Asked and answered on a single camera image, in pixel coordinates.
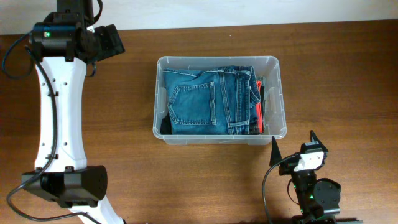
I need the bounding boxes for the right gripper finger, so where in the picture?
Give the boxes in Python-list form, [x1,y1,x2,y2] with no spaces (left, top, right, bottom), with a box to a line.
[310,130,323,146]
[269,136,282,167]

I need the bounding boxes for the black shorts with red waistband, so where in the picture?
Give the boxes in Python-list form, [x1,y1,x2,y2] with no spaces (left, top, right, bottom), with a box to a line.
[256,77,266,134]

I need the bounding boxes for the dark blue jeans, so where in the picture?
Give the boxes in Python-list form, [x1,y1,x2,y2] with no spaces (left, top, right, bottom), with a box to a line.
[163,65,262,135]

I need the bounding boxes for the black garment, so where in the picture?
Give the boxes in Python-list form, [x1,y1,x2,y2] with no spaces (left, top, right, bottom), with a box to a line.
[160,114,172,135]

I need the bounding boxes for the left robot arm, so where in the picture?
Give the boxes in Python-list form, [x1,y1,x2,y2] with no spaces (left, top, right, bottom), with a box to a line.
[22,0,124,223]

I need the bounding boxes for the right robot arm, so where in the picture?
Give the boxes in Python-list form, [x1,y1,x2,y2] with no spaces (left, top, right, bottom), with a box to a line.
[262,131,363,224]

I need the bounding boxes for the clear plastic storage bin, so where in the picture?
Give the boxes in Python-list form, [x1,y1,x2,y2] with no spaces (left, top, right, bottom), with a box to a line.
[152,56,287,145]

